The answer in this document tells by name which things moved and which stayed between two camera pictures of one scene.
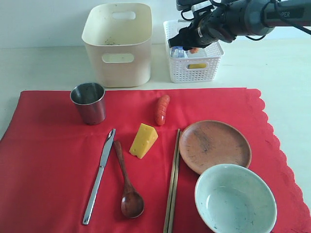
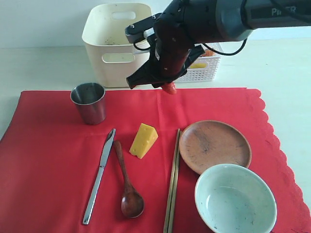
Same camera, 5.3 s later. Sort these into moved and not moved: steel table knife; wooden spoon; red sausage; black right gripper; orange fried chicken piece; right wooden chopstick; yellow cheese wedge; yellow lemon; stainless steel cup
Moved: black right gripper; red sausage; orange fried chicken piece
Not moved: right wooden chopstick; yellow cheese wedge; yellow lemon; wooden spoon; stainless steel cup; steel table knife
